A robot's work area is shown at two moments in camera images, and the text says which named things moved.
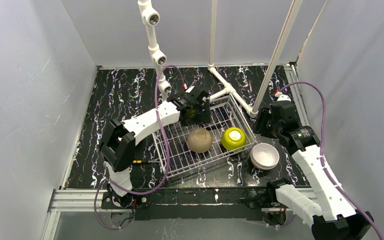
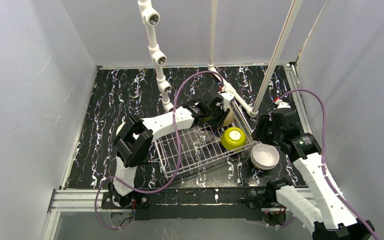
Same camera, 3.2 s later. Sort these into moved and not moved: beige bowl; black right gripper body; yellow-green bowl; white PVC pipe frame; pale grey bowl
Moved: black right gripper body; beige bowl
Not moved: pale grey bowl; white PVC pipe frame; yellow-green bowl
